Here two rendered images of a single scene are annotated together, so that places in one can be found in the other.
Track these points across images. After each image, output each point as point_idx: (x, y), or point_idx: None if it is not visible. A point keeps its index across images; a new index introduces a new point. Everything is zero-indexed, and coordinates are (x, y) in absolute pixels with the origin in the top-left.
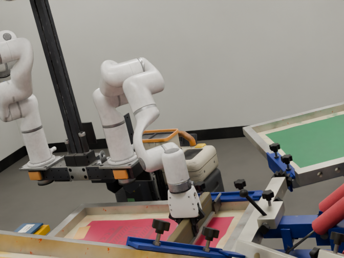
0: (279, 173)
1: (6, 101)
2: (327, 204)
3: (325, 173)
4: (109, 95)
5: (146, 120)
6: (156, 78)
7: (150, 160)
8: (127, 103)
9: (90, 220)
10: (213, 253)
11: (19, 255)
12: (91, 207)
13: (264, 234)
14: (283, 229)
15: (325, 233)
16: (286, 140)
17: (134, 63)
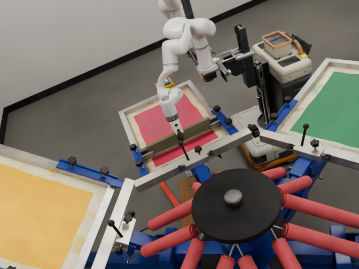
0: (251, 127)
1: (162, 10)
2: None
3: (276, 143)
4: None
5: (163, 72)
6: (177, 47)
7: (159, 96)
8: (207, 37)
9: (184, 92)
10: (106, 179)
11: None
12: (188, 85)
13: (179, 170)
14: (193, 172)
15: None
16: (334, 86)
17: (179, 29)
